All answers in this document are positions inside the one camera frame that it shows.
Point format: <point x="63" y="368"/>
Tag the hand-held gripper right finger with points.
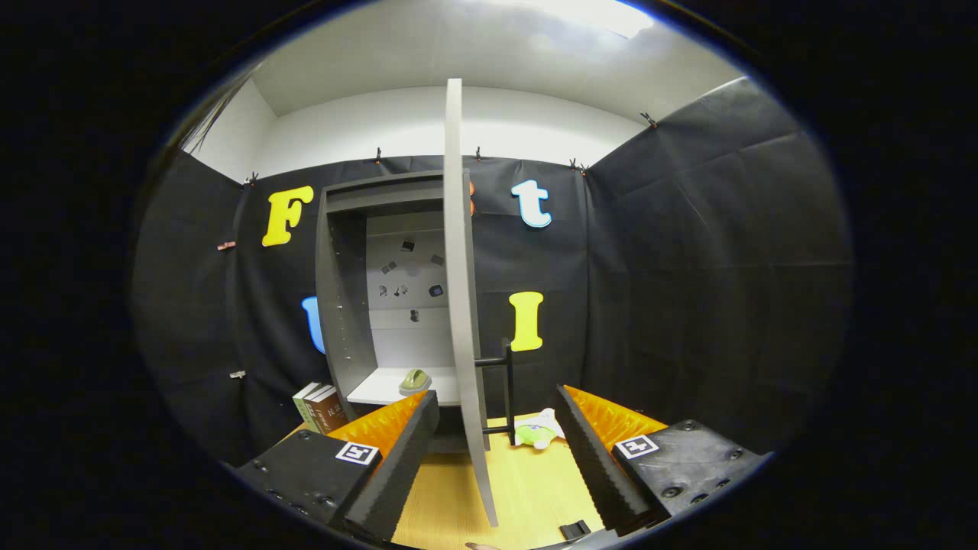
<point x="592" y="466"/>

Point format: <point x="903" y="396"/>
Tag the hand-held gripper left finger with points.
<point x="401" y="473"/>

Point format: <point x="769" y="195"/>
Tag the green mug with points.
<point x="415" y="380"/>

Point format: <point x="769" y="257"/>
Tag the green and white plush toy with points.
<point x="531" y="435"/>

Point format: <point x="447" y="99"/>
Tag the grey cabinet shelf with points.
<point x="374" y="389"/>

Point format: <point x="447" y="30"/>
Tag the brown book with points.
<point x="330" y="416"/>

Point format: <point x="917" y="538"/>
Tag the green book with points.
<point x="304" y="405"/>

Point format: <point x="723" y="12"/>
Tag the grey cabinet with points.
<point x="344" y="305"/>

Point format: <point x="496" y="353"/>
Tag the black backdrop cloth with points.
<point x="688" y="267"/>

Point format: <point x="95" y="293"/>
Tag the ceiling light strip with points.
<point x="603" y="14"/>

